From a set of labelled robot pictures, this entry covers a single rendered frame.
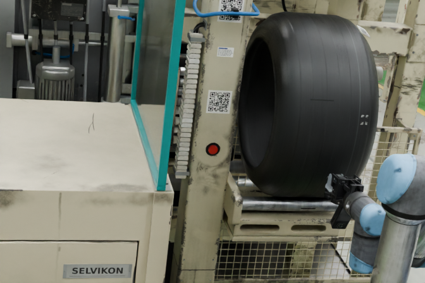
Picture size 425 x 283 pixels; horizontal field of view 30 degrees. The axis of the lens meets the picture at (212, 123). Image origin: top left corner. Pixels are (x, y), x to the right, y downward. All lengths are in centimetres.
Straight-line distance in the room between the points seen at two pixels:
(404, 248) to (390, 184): 17
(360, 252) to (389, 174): 39
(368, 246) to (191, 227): 68
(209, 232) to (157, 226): 90
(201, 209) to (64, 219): 94
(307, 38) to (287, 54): 8
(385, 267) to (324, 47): 74
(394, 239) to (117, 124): 74
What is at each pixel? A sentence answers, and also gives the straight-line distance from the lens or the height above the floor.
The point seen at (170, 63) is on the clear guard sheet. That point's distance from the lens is 160.
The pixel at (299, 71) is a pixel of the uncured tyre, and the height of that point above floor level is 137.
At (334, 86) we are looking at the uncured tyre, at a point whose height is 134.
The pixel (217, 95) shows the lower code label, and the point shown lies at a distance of 243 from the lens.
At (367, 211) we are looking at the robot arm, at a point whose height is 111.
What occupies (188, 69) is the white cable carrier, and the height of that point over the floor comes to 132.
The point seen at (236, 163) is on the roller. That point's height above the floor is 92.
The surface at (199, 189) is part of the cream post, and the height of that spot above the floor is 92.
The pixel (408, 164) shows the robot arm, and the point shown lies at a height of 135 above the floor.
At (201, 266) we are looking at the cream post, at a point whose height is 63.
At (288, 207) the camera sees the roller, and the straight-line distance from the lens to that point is 257.
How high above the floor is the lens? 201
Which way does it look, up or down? 21 degrees down
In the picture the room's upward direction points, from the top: 7 degrees clockwise
